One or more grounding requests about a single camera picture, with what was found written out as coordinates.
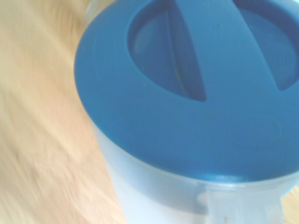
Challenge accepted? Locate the clear plastic pitcher blue lid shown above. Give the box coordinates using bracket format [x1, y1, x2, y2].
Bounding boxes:
[74, 0, 299, 224]

